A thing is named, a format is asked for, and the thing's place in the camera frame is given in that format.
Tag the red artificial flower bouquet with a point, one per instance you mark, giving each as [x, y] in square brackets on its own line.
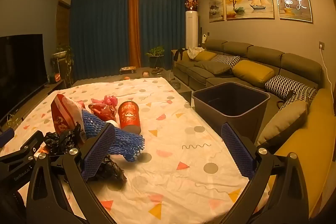
[191, 3]

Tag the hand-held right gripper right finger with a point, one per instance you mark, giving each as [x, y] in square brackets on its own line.
[237, 150]

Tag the metal plant stand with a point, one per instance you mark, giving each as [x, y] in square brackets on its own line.
[65, 70]

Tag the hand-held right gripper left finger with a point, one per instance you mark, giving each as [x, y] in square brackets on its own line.
[97, 150]

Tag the black white patterned cushion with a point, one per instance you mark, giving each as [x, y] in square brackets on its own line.
[226, 60]
[302, 98]
[288, 86]

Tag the red foil wrapper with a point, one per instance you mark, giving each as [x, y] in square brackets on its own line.
[101, 111]

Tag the small landscape painting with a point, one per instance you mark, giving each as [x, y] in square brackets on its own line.
[216, 6]

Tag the grey cushion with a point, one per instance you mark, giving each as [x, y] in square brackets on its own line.
[214, 67]
[284, 121]

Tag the printed flat box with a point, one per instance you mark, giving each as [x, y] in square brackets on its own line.
[127, 70]

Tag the potted plant in dark pot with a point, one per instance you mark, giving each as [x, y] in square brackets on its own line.
[155, 54]

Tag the white standing air conditioner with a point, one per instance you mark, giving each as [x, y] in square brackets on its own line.
[191, 29]

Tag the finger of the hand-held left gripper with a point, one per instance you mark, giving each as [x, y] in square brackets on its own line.
[7, 136]
[26, 148]

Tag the blue curtain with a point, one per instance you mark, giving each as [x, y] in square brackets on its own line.
[165, 24]
[99, 35]

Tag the small white appliance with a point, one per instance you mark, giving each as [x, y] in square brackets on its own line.
[203, 38]

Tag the brown wooden wall panel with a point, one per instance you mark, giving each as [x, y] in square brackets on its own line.
[63, 37]

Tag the black round dish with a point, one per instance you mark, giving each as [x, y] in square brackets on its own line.
[176, 84]

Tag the black plastic bag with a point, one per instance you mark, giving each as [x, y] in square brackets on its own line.
[110, 170]
[60, 141]

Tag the orange glowing ornament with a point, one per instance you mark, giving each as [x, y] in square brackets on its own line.
[55, 77]

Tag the red printed paper bag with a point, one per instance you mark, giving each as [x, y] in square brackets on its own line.
[61, 113]

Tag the black garment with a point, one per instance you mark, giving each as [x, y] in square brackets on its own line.
[179, 54]

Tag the pink plastic bag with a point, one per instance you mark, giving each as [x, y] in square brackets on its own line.
[110, 100]

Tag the white patterned tablecloth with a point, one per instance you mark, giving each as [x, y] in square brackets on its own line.
[183, 150]

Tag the white cloth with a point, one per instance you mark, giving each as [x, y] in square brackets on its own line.
[195, 52]

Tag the large yellow cushion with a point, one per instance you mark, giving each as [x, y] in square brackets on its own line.
[252, 70]

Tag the pink figurine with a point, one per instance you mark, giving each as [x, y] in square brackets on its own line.
[145, 74]

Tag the black television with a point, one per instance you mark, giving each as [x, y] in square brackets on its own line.
[21, 74]

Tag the dark grey plastic bin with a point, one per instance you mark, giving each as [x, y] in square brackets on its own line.
[228, 98]

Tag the grey and yellow corner sofa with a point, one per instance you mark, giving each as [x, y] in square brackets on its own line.
[296, 64]

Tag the wall socket with plug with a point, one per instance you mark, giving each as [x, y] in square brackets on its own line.
[322, 45]

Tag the small yellow cushion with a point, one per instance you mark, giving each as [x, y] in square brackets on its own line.
[204, 56]

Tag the blue foam net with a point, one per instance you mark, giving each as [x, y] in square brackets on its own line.
[126, 141]

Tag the red printed paper cup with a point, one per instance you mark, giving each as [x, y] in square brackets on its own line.
[129, 117]

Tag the potted plant in white bowl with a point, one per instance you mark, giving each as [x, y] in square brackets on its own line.
[63, 52]

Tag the orange curtain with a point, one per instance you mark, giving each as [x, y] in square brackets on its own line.
[134, 29]

